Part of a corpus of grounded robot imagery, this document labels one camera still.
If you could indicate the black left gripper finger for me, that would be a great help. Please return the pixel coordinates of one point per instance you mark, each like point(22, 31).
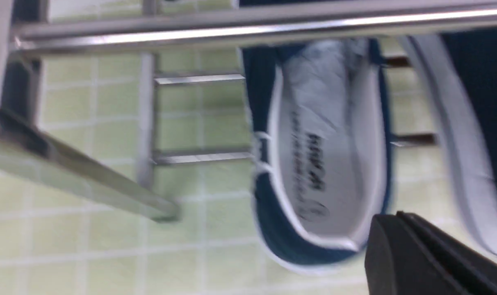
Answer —
point(407, 255)

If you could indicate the navy slip-on shoe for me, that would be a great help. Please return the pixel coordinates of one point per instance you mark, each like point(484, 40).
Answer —
point(321, 148)
point(458, 71)

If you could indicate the green checkered table cloth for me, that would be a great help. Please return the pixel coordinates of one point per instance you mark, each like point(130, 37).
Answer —
point(55, 243)

